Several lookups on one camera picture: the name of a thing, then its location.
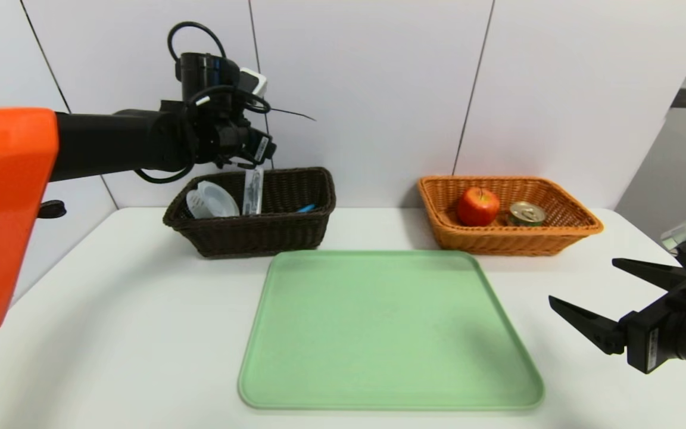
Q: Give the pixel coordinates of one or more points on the tin can with gold lid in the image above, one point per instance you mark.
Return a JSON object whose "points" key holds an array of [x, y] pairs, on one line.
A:
{"points": [[526, 213]]}

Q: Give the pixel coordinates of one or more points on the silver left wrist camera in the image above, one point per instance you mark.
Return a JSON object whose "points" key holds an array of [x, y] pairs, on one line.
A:
{"points": [[255, 82]]}

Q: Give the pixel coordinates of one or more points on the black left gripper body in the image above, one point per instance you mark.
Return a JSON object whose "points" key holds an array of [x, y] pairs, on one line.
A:
{"points": [[262, 146]]}

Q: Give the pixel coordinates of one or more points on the black wall fixture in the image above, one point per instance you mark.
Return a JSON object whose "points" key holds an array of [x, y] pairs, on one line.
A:
{"points": [[683, 98]]}

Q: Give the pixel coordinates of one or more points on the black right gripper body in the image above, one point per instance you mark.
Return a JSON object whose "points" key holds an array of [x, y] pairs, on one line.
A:
{"points": [[646, 342]]}

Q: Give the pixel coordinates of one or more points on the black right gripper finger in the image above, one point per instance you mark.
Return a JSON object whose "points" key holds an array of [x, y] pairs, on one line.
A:
{"points": [[593, 330], [670, 277]]}

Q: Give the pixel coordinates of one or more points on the orange wicker basket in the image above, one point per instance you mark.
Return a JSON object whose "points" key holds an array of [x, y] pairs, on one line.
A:
{"points": [[438, 232]]}

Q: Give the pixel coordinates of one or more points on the white perforated plastic cup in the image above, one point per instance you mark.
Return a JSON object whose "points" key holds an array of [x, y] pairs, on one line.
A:
{"points": [[215, 201]]}

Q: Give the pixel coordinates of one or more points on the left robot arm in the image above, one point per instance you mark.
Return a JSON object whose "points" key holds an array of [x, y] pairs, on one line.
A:
{"points": [[3, 208]]}

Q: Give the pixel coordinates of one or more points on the red apple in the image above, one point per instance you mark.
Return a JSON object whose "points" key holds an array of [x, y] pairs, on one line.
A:
{"points": [[477, 207]]}

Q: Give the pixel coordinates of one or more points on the dark brown wicker basket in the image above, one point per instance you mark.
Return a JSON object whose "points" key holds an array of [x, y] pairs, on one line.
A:
{"points": [[259, 235]]}

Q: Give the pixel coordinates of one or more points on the light green plastic tray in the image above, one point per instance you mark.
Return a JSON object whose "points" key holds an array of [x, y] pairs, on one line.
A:
{"points": [[402, 345]]}

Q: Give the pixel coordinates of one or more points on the grey translucent pen case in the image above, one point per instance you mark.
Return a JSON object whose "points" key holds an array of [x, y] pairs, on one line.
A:
{"points": [[253, 193]]}

